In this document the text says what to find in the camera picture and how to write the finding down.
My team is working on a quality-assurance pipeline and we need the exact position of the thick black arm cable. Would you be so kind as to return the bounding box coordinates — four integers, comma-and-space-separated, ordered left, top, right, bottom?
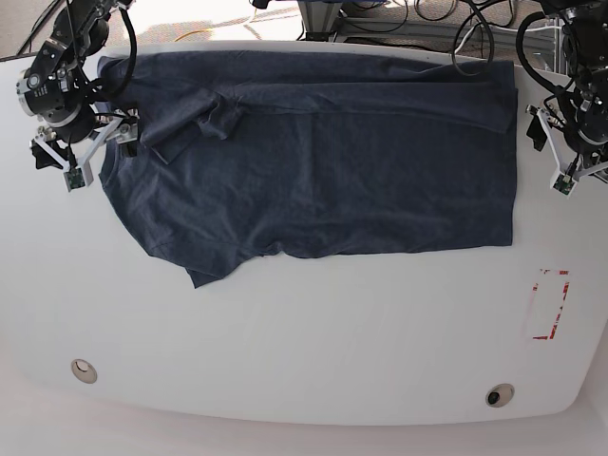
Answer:
450, 0, 498, 77

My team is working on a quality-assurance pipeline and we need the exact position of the aluminium frame rail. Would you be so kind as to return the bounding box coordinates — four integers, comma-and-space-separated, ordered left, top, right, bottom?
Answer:
297, 1, 539, 56

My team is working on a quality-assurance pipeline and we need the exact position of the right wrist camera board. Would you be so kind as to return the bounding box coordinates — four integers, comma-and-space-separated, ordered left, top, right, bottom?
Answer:
63, 168, 86, 192

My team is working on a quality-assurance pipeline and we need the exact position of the dark blue t-shirt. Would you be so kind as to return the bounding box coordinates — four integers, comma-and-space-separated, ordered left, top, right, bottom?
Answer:
100, 50, 518, 287

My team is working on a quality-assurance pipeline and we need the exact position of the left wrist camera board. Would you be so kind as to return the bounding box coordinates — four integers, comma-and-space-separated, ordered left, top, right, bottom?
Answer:
552, 173, 577, 197

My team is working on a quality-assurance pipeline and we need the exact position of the table grommet hole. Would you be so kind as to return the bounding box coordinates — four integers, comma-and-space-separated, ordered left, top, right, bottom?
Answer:
70, 359, 98, 385
485, 383, 515, 409

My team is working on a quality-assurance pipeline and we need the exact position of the right table grommet hole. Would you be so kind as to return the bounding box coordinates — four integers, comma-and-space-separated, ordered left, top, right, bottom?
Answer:
485, 383, 515, 409

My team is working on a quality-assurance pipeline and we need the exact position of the left table grommet hole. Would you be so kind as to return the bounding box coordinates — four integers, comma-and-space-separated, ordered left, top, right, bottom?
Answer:
70, 359, 98, 385

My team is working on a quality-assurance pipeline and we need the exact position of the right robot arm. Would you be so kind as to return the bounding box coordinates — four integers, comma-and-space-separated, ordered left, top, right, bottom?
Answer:
16, 1, 139, 191

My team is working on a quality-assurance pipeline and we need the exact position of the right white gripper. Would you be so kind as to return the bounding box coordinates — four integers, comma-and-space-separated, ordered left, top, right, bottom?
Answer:
29, 108, 140, 187

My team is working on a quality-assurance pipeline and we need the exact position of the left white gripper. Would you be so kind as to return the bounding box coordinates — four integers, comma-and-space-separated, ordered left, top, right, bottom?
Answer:
525, 104, 607, 196

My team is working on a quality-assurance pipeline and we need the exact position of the yellow cable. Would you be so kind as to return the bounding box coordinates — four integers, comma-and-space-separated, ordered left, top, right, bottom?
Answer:
173, 28, 213, 43

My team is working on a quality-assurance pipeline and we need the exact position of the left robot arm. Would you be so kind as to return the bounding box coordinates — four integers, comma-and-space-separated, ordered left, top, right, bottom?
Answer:
515, 1, 607, 197

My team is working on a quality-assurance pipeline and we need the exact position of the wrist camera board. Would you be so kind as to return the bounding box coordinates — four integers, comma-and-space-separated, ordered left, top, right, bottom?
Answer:
63, 168, 86, 192
552, 173, 577, 197

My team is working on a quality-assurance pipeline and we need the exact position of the red tape rectangle marking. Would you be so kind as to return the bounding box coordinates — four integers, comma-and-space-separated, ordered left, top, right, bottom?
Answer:
525, 269, 571, 341

